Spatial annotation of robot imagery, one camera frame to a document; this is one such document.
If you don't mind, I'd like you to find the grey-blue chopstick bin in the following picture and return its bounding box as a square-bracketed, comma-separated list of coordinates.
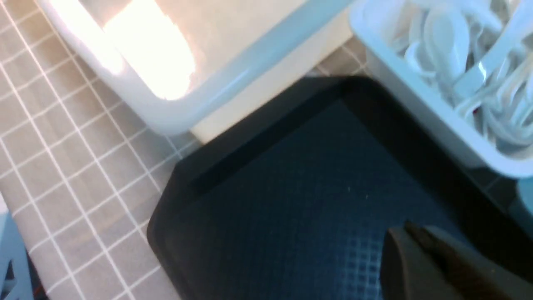
[509, 177, 533, 236]

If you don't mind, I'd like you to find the black serving tray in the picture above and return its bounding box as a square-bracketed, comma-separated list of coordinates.
[147, 76, 532, 300]

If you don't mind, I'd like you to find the large white plastic tub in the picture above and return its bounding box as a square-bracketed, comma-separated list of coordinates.
[37, 0, 352, 143]

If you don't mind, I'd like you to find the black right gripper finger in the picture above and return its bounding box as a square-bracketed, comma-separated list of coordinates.
[379, 221, 533, 300]

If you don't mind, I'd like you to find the pile of white spoons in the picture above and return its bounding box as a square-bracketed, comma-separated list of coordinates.
[382, 0, 532, 148]

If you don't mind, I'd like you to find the white spoon bin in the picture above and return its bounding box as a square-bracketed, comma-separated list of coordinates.
[349, 0, 533, 179]

